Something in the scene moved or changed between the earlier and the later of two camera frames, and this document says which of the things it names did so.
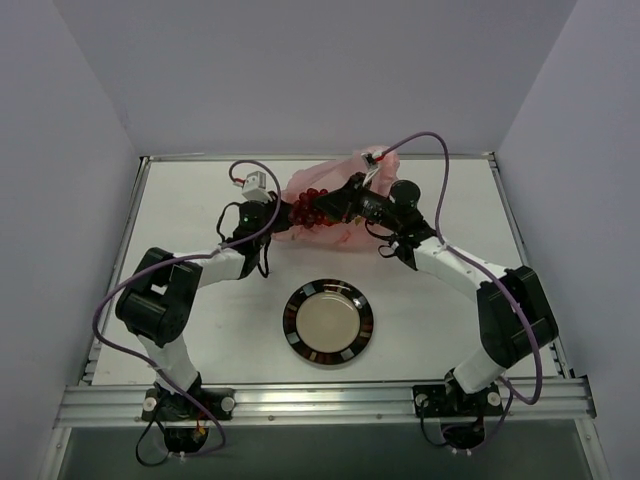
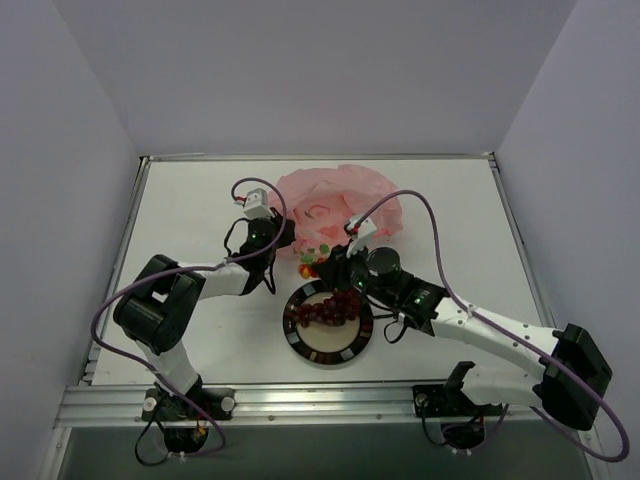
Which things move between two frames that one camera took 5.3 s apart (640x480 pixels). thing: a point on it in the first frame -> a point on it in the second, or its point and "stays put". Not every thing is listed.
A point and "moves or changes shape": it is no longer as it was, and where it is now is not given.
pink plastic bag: x=330 y=175 moves or changes shape
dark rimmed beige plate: x=328 y=321 stays put
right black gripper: x=338 y=201 -> x=332 y=266
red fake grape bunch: x=304 y=213 -> x=341 y=306
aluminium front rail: x=119 y=405 stays put
